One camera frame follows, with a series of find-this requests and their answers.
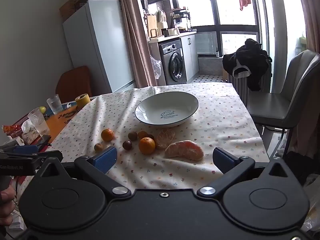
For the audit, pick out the clear glass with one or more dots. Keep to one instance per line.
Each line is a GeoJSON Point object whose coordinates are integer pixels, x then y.
{"type": "Point", "coordinates": [37, 120]}
{"type": "Point", "coordinates": [55, 104]}

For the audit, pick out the small orange behind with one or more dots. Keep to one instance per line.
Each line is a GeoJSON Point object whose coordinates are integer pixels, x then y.
{"type": "Point", "coordinates": [142, 134]}

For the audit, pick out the left hand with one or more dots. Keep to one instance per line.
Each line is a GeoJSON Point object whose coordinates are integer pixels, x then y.
{"type": "Point", "coordinates": [7, 206]}

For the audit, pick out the clear glass far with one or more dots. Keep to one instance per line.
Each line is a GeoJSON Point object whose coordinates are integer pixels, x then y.
{"type": "Point", "coordinates": [55, 104]}

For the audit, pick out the orange cat table mat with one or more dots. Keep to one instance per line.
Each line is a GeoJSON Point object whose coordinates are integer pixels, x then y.
{"type": "Point", "coordinates": [57, 122]}

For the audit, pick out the brown longan fruit back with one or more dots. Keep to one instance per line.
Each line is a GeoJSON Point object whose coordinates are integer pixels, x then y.
{"type": "Point", "coordinates": [133, 136]}

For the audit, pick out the brown wooden chair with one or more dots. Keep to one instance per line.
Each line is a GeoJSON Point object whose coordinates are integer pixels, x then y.
{"type": "Point", "coordinates": [74, 83]}

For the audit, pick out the pink beige curtain left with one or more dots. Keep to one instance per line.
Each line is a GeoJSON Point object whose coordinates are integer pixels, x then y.
{"type": "Point", "coordinates": [137, 44]}

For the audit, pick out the grey washing machine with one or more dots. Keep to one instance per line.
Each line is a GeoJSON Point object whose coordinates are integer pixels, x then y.
{"type": "Point", "coordinates": [173, 62]}

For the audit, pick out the white kitchen cabinet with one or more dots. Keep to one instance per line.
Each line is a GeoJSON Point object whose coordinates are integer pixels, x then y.
{"type": "Point", "coordinates": [190, 56]}

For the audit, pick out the tissue box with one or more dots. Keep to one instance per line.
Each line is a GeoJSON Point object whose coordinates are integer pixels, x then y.
{"type": "Point", "coordinates": [29, 132]}

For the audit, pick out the clear glass near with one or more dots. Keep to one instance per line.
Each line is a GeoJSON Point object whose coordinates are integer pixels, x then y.
{"type": "Point", "coordinates": [37, 120]}

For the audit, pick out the black clothes pile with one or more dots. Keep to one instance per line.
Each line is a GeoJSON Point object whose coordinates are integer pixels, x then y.
{"type": "Point", "coordinates": [248, 61]}

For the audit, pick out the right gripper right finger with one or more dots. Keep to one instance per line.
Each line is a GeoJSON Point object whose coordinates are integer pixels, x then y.
{"type": "Point", "coordinates": [234, 169]}

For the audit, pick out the yellow tape roll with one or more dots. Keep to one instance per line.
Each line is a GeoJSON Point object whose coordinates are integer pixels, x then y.
{"type": "Point", "coordinates": [82, 101]}

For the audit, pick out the black smartphone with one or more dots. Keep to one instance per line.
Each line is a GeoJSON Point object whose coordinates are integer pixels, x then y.
{"type": "Point", "coordinates": [44, 140]}

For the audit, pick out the left orange tangerine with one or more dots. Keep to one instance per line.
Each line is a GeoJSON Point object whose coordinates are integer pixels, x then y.
{"type": "Point", "coordinates": [107, 135]}

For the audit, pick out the yellow lemon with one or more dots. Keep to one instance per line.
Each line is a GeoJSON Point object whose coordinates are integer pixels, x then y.
{"type": "Point", "coordinates": [42, 109]}

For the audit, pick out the large orange tangerine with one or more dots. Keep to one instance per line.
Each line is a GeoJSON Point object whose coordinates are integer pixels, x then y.
{"type": "Point", "coordinates": [147, 146]}

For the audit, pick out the peeled grapefruit segment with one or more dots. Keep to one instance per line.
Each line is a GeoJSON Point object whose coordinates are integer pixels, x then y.
{"type": "Point", "coordinates": [184, 149]}

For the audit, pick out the cardboard boxes on fridge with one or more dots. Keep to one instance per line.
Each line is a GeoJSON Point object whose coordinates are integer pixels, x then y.
{"type": "Point", "coordinates": [70, 7]}

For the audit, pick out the pink curtain right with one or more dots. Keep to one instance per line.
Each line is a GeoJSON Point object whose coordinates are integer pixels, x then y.
{"type": "Point", "coordinates": [311, 10]}

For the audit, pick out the brown fruit left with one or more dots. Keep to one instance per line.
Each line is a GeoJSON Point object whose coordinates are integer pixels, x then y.
{"type": "Point", "coordinates": [99, 147]}

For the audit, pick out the dark brown passion fruit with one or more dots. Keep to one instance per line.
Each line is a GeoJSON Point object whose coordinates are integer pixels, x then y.
{"type": "Point", "coordinates": [127, 145]}

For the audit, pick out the white refrigerator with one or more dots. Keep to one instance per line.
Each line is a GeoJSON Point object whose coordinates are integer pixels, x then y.
{"type": "Point", "coordinates": [96, 38]}

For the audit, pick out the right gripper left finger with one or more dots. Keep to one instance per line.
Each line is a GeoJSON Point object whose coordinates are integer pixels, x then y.
{"type": "Point", "coordinates": [94, 170]}

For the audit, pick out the grey leather chair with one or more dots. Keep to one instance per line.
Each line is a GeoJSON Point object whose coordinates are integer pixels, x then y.
{"type": "Point", "coordinates": [284, 110]}

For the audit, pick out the white bowl blue rim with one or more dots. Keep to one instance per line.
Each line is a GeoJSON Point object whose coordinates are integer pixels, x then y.
{"type": "Point", "coordinates": [168, 109]}

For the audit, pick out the floral white tablecloth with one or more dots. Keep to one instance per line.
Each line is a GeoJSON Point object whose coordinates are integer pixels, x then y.
{"type": "Point", "coordinates": [221, 120]}

